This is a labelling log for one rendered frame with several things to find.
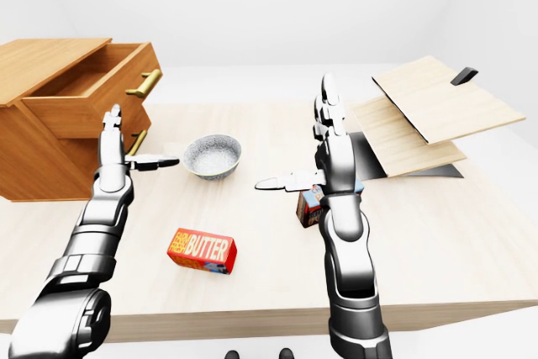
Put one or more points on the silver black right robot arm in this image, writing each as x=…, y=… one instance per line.
x=346, y=249

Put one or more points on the small pale wooden board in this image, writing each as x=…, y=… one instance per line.
x=403, y=149

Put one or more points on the open wooden drawer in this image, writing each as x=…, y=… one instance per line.
x=71, y=113

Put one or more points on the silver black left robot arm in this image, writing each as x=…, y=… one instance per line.
x=90, y=237

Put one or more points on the small dark rounded shape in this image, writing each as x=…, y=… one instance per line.
x=231, y=355
x=286, y=354

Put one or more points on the grey speckled bowl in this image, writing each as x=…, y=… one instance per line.
x=211, y=159

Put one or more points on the wooden cabinet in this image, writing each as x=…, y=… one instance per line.
x=38, y=165

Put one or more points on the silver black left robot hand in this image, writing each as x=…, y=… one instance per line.
x=112, y=151

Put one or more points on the red butter box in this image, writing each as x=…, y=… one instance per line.
x=204, y=249

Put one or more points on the small black block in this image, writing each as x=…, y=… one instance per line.
x=463, y=76

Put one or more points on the brown blue food box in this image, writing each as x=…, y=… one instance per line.
x=309, y=207

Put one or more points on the closed wooden drawer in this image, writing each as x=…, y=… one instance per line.
x=82, y=155

